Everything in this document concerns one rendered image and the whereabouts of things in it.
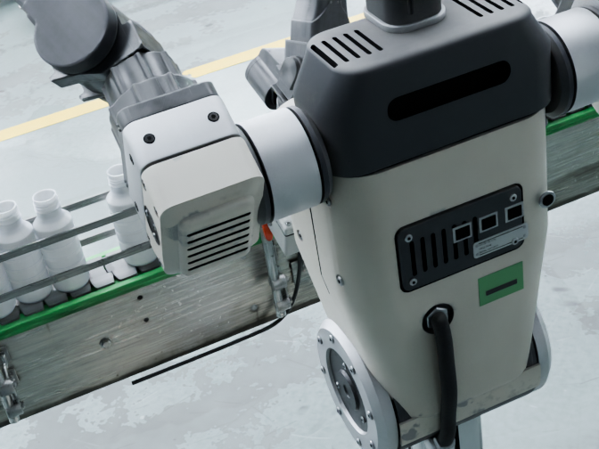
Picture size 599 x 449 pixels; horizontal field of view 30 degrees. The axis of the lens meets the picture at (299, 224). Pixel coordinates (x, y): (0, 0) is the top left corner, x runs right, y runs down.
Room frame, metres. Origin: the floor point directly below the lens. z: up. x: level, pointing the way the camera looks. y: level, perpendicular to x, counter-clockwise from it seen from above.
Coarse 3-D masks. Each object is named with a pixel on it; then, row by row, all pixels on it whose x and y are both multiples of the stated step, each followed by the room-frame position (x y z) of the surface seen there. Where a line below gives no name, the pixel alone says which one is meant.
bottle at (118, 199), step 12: (108, 168) 1.48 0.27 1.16; (120, 168) 1.49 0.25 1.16; (108, 180) 1.47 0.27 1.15; (120, 180) 1.46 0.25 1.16; (120, 192) 1.46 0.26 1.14; (108, 204) 1.46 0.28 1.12; (120, 204) 1.45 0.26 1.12; (132, 204) 1.45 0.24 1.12; (132, 216) 1.45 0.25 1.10; (120, 228) 1.45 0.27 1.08; (132, 228) 1.45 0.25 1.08; (120, 240) 1.46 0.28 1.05; (132, 240) 1.45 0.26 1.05; (144, 240) 1.45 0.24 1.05; (144, 252) 1.45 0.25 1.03; (132, 264) 1.45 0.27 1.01; (144, 264) 1.45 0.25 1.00
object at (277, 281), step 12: (264, 228) 1.42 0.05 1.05; (264, 240) 1.43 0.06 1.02; (264, 252) 1.44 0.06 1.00; (276, 252) 1.49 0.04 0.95; (276, 276) 1.43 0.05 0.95; (276, 288) 1.43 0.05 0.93; (276, 300) 1.43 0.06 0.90; (288, 300) 1.43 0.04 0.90; (276, 312) 1.43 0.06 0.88; (0, 348) 1.34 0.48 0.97; (0, 360) 1.34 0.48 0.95; (0, 372) 1.29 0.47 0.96; (12, 372) 1.34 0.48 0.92; (0, 384) 1.29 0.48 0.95; (12, 384) 1.30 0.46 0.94; (0, 396) 1.28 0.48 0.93; (12, 396) 1.32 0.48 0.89; (12, 408) 1.29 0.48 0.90; (12, 420) 1.29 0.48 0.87
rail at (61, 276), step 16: (64, 208) 1.48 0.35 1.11; (128, 208) 1.44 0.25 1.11; (32, 224) 1.47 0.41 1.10; (96, 224) 1.43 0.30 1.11; (48, 240) 1.40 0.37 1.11; (80, 240) 1.49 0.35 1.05; (96, 240) 1.49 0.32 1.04; (0, 256) 1.38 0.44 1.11; (16, 256) 1.39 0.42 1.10; (112, 256) 1.43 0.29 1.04; (128, 256) 1.44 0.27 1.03; (64, 272) 1.41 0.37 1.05; (80, 272) 1.41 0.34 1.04; (32, 288) 1.39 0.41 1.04
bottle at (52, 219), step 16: (48, 192) 1.45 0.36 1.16; (48, 208) 1.42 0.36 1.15; (48, 224) 1.42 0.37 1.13; (64, 224) 1.42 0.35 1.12; (64, 240) 1.41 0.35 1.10; (48, 256) 1.41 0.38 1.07; (64, 256) 1.41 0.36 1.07; (80, 256) 1.43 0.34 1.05; (48, 272) 1.43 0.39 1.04; (64, 288) 1.41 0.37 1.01; (80, 288) 1.42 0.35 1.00
